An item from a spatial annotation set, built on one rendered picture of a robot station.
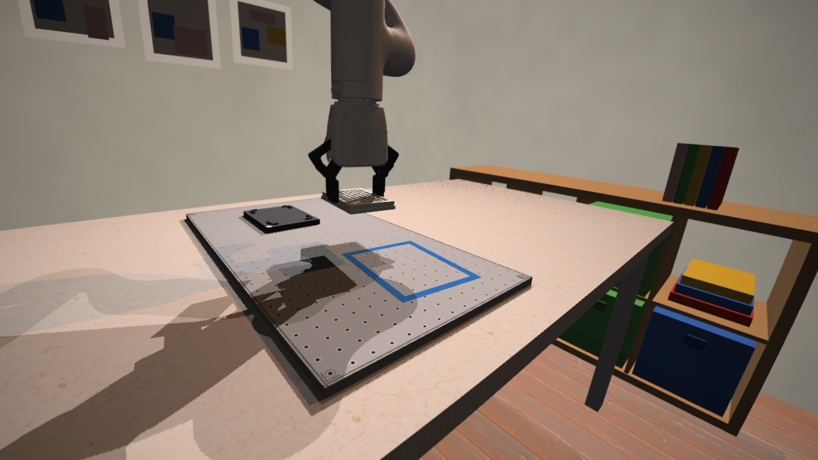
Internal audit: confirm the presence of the blue taped rectangle outline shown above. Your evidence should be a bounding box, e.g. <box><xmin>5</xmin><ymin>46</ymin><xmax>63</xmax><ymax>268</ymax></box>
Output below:
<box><xmin>342</xmin><ymin>241</ymin><xmax>481</xmax><ymax>303</ymax></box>

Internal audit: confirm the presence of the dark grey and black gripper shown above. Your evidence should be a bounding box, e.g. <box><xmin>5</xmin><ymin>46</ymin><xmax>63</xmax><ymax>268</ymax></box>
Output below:
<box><xmin>308</xmin><ymin>102</ymin><xmax>399</xmax><ymax>203</ymax></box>

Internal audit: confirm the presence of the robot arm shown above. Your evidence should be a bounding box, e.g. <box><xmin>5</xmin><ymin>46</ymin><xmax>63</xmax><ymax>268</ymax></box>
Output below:
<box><xmin>313</xmin><ymin>0</ymin><xmax>415</xmax><ymax>104</ymax></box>

